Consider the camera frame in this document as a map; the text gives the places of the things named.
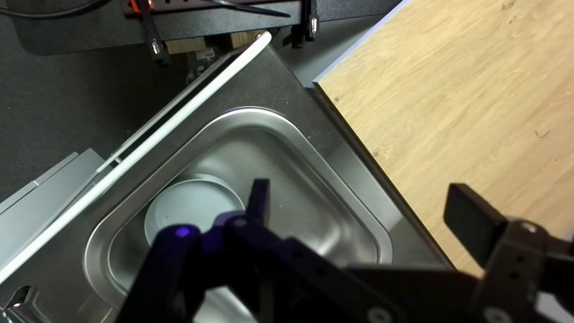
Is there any white round plate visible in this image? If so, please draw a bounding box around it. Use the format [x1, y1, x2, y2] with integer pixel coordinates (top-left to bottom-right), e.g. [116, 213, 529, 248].
[143, 175, 244, 243]

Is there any white sink frame rail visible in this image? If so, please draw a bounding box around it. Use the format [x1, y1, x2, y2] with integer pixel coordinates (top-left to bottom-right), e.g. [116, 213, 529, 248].
[0, 33, 272, 284]

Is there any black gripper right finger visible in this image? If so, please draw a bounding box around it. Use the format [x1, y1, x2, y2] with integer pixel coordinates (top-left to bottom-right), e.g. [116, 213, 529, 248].
[443, 184, 507, 268]

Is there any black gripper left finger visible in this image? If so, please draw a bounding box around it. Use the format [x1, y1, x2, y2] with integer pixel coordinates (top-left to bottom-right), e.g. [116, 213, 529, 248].
[209, 178, 270, 247]

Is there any stainless steel sink basin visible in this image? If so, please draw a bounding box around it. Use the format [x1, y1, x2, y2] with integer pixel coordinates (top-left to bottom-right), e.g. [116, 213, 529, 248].
[82, 108, 392, 308]

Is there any black clamp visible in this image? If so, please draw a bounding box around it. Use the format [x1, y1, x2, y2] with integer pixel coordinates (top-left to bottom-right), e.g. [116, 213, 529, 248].
[127, 0, 170, 65]

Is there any wooden countertop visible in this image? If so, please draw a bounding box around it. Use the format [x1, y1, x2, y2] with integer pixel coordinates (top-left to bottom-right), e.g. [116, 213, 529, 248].
[319, 0, 574, 274]

